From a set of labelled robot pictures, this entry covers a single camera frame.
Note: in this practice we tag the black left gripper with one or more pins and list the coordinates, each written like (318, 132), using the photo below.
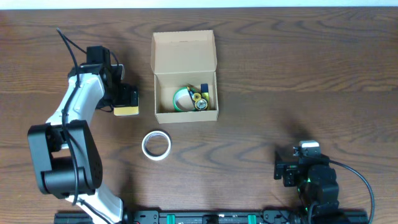
(128, 95)

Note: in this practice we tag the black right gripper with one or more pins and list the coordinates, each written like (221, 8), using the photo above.
(290, 172)

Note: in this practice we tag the yellow sticky note pad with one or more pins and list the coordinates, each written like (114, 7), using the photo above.
(126, 111)

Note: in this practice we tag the white clear tape roll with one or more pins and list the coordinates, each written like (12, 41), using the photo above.
(147, 152)

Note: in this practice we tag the green tape roll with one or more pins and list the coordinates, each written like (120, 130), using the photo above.
(182, 100)

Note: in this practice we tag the brown cardboard box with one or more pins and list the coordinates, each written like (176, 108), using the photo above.
(182, 59)

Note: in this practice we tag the yellow correction tape dispenser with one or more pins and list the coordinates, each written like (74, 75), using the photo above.
(200, 103)

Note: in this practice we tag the yellow highlighter marker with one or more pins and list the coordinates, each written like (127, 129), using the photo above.
(205, 94)

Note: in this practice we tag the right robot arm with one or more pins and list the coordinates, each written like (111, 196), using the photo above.
(316, 186)

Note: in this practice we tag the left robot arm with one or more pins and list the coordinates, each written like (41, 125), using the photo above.
(66, 161)

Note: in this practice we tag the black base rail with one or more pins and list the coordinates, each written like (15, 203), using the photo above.
(263, 217)

